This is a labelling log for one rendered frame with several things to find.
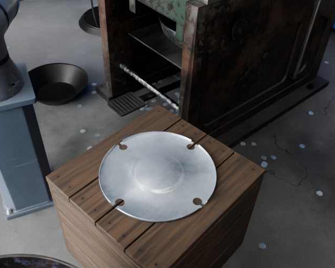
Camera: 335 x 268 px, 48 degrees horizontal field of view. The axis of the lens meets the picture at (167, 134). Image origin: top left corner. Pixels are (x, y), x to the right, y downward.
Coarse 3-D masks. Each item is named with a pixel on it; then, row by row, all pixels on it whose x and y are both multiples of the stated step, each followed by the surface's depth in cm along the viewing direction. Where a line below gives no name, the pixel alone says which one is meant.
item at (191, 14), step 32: (192, 0) 104; (224, 0) 107; (256, 0) 117; (288, 0) 130; (192, 32) 107; (224, 32) 116; (256, 32) 128; (288, 32) 145; (320, 32) 161; (192, 64) 113; (224, 64) 128; (256, 64) 142; (288, 64) 159; (320, 64) 179; (192, 96) 123; (224, 96) 139; (256, 96) 155; (288, 96) 172; (224, 128) 150; (256, 128) 156
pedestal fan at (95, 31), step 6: (96, 6) 233; (90, 12) 227; (96, 12) 227; (84, 18) 221; (90, 18) 221; (96, 18) 221; (84, 24) 217; (90, 24) 215; (96, 24) 215; (84, 30) 216; (90, 30) 214; (96, 30) 212
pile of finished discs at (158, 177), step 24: (144, 144) 100; (168, 144) 100; (120, 168) 93; (144, 168) 93; (168, 168) 93; (192, 168) 94; (120, 192) 88; (144, 192) 88; (168, 192) 88; (192, 192) 89; (144, 216) 83; (168, 216) 83
